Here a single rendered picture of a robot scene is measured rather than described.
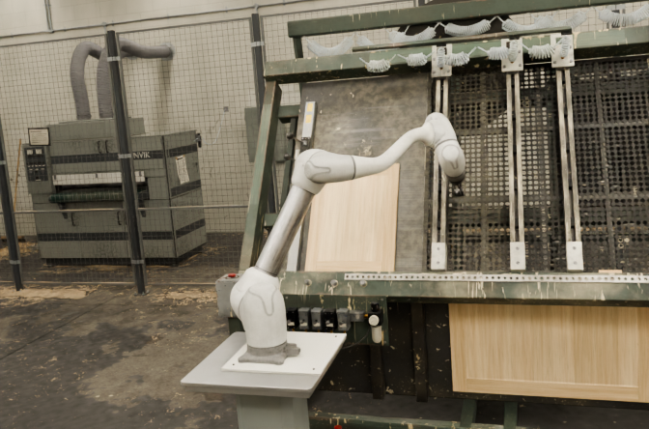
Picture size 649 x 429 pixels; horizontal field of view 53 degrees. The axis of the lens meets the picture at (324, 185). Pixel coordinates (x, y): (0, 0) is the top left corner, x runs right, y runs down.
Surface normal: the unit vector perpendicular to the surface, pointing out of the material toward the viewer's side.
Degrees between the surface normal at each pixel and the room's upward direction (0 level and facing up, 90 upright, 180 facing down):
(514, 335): 90
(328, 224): 57
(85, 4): 90
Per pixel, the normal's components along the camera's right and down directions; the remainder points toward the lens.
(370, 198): -0.28, -0.41
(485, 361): -0.29, 0.15
